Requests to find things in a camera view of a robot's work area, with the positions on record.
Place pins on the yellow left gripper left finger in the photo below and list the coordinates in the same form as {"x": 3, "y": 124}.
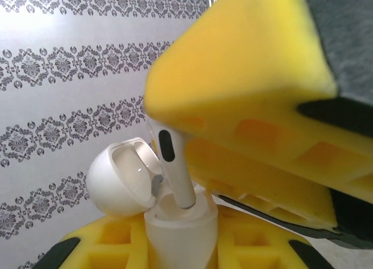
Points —
{"x": 96, "y": 240}

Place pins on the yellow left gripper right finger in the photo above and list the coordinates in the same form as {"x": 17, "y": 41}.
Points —
{"x": 262, "y": 251}

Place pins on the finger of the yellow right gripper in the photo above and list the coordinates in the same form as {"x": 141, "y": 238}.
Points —
{"x": 262, "y": 181}
{"x": 233, "y": 62}

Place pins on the white earbud charging case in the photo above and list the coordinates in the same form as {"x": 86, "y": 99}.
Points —
{"x": 116, "y": 187}

